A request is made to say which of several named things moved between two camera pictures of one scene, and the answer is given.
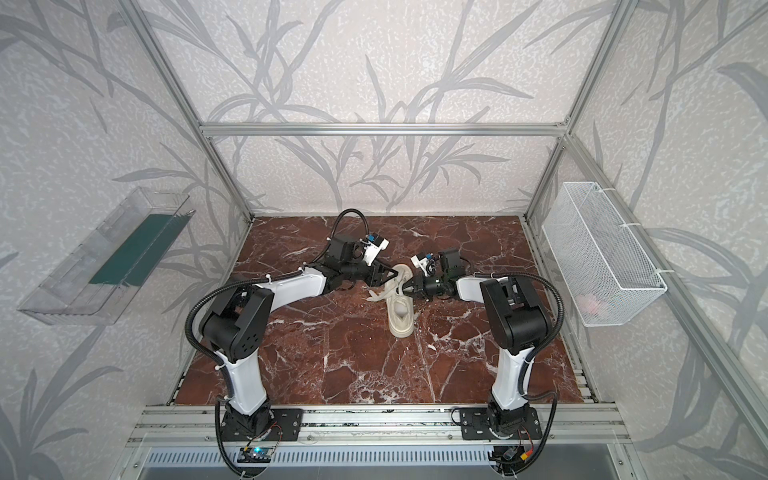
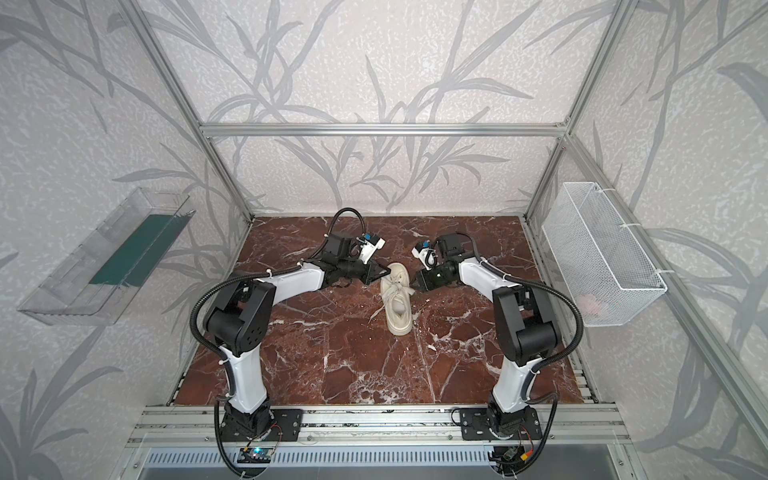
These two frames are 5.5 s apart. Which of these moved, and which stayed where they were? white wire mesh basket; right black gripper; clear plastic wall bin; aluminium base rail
Moved: right black gripper
Stayed: clear plastic wall bin; aluminium base rail; white wire mesh basket
